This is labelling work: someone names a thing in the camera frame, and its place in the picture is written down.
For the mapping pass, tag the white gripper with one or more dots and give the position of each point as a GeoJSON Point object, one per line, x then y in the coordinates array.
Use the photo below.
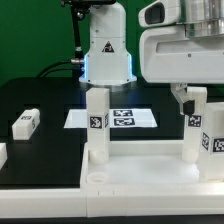
{"type": "Point", "coordinates": [168, 56]}

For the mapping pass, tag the white desk top tray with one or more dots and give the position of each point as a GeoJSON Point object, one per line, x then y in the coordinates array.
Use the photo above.
{"type": "Point", "coordinates": [144, 164]}

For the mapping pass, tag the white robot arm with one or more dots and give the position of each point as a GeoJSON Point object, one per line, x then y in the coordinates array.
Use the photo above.
{"type": "Point", "coordinates": [108, 62]}

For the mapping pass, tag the white marker sheet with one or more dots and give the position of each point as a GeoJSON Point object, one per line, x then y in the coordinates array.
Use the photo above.
{"type": "Point", "coordinates": [118, 118]}

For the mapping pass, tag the white left barrier block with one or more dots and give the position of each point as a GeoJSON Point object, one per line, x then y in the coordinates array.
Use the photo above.
{"type": "Point", "coordinates": [3, 154]}

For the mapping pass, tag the white front barrier rail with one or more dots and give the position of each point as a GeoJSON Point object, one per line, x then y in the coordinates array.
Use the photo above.
{"type": "Point", "coordinates": [123, 201]}

